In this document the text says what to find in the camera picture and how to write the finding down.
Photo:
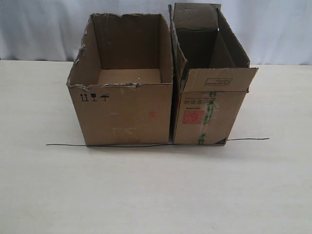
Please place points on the large torn cardboard box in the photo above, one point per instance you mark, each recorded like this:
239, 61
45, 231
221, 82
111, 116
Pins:
121, 82

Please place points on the narrow cardboard box green tape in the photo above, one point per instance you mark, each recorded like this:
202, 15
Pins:
212, 74

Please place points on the thin black line marker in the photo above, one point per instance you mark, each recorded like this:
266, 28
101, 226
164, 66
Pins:
149, 145

